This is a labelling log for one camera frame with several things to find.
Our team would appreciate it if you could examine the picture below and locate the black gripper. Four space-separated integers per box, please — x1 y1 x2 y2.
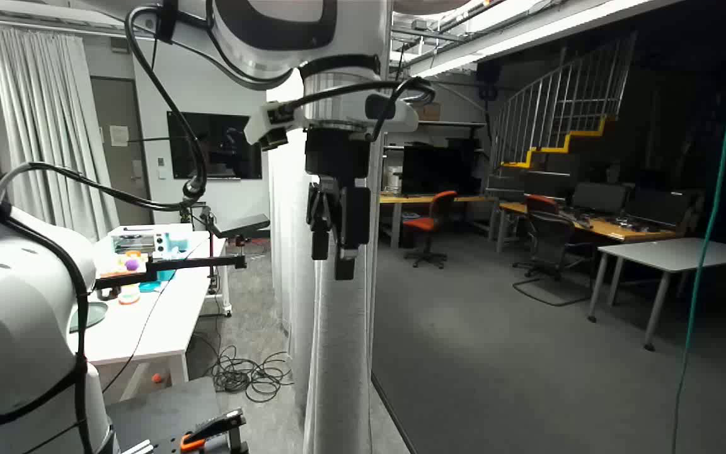
303 123 375 283

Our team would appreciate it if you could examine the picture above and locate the grey white fabric curtain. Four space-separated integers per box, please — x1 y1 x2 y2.
265 71 382 454

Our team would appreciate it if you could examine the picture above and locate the small wooden desk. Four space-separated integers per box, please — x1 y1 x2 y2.
375 191 489 252

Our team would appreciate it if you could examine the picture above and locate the red office chair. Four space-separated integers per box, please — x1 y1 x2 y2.
400 188 458 273

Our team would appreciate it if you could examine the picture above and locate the large black screen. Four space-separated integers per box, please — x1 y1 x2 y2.
400 139 475 200

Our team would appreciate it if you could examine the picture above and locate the black clamp bar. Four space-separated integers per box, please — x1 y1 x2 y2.
92 252 250 302

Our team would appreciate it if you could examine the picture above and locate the cardboard box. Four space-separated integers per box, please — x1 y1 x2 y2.
410 99 445 123

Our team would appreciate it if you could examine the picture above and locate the teal cloth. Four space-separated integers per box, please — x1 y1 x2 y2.
136 268 174 296

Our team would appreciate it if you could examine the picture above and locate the teal white tray box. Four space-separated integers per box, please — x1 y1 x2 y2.
107 224 194 259

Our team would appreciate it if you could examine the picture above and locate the white work table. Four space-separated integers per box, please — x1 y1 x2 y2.
66 223 237 408

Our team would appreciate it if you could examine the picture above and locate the black office chair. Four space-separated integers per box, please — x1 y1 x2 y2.
511 191 594 311

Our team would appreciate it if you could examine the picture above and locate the grey door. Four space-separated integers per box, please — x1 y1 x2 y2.
87 75 156 228

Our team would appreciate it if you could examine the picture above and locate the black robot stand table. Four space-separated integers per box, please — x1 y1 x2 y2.
106 376 250 454

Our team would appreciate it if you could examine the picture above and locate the clear glass bowl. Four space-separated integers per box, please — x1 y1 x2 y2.
68 301 112 336

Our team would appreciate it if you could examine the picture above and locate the ceiling light strip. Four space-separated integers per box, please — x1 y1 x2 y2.
393 0 659 84

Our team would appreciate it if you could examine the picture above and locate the black computer monitor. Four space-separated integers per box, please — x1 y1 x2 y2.
627 183 703 231
569 178 630 216

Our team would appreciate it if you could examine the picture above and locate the long wooden desk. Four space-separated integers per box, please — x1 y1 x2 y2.
493 200 686 255

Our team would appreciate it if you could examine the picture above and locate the white table with grey legs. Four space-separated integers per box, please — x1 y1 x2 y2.
585 235 726 354

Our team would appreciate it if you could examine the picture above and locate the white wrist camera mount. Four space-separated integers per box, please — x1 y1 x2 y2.
242 99 295 151

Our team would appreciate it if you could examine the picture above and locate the black camera stand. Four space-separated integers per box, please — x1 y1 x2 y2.
177 195 223 297

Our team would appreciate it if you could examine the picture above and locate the wall-mounted black monitor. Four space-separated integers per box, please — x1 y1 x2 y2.
165 109 265 181

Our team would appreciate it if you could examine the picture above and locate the black floor cable bundle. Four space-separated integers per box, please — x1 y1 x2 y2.
209 346 295 405

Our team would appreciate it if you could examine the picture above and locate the orange handled black clamp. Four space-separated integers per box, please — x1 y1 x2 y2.
174 408 250 454

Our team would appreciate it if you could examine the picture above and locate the staircase with yellow stringer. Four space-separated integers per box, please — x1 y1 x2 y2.
487 31 640 197

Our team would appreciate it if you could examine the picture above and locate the green hanging cable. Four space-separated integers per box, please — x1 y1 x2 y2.
667 0 726 454

